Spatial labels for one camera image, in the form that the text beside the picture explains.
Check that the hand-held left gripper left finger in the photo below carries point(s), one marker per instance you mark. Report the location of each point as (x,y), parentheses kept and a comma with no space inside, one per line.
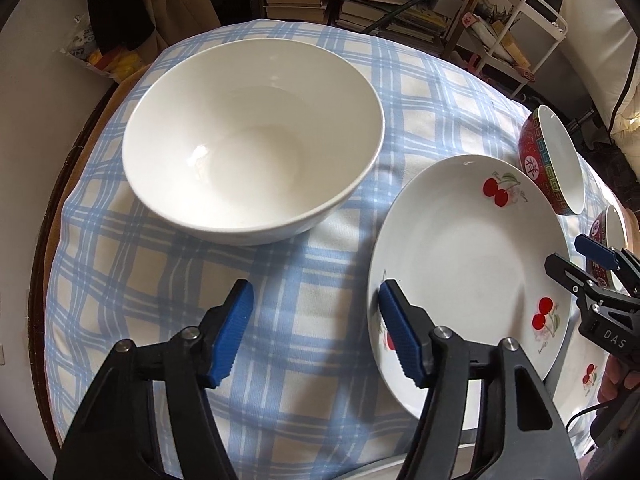
(231,332)

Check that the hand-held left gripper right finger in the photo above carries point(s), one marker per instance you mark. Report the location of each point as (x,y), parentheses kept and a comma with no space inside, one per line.
(400,340)

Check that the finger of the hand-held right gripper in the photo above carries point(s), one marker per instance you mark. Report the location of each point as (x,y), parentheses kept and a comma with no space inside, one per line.
(595,251)
(567,272)

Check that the red patterned bowl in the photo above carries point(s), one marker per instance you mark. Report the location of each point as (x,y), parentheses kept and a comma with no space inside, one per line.
(612,230)
(560,160)

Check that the large white bowl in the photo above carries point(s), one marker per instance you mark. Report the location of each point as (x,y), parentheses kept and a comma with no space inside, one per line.
(250,135)

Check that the person's right hand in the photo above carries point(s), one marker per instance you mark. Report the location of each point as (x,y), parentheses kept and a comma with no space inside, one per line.
(612,380)

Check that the blue plaid tablecloth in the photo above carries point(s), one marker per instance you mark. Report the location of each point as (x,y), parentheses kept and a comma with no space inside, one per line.
(300,285)

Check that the white metal cart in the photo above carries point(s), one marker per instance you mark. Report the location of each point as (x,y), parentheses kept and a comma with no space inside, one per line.
(549,14)

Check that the clear plastic bag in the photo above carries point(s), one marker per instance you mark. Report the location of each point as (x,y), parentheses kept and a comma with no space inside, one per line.
(95,45)

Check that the beige coat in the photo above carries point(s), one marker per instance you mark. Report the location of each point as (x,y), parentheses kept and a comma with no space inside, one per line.
(175,5)

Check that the black coat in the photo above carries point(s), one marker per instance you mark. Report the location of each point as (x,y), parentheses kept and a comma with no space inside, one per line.
(112,0)

